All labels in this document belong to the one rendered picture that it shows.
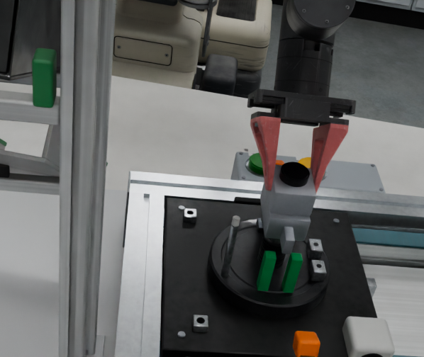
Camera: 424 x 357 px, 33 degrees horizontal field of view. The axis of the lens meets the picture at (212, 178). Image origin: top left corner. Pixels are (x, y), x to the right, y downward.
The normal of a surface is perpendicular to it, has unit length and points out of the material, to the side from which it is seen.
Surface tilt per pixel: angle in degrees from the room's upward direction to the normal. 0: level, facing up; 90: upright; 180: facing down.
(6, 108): 90
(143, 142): 0
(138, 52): 98
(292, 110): 52
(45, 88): 90
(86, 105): 90
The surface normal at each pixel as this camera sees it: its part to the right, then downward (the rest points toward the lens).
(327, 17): 0.01, 0.00
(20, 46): 0.98, 0.19
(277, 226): 0.02, 0.65
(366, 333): 0.14, -0.78
